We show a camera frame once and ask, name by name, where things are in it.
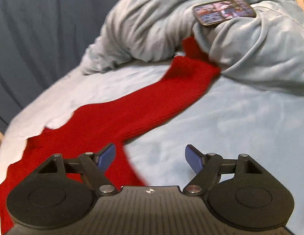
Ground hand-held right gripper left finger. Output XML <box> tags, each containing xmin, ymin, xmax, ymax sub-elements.
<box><xmin>39</xmin><ymin>144</ymin><xmax>119</xmax><ymax>197</ymax></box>

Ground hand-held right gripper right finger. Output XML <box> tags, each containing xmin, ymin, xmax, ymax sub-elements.
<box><xmin>183</xmin><ymin>144</ymin><xmax>265</xmax><ymax>197</ymax></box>

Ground red knitted sweater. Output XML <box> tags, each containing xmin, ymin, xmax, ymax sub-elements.
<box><xmin>0</xmin><ymin>36</ymin><xmax>221</xmax><ymax>235</ymax></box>

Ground light blue fleece blanket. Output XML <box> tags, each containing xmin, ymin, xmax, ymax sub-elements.
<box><xmin>81</xmin><ymin>0</ymin><xmax>304</xmax><ymax>96</ymax></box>

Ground dark blue curtain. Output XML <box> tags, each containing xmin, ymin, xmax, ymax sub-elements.
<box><xmin>0</xmin><ymin>0</ymin><xmax>152</xmax><ymax>134</ymax></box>

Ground smartphone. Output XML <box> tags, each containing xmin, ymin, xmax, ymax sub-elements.
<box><xmin>192</xmin><ymin>0</ymin><xmax>257</xmax><ymax>27</ymax></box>

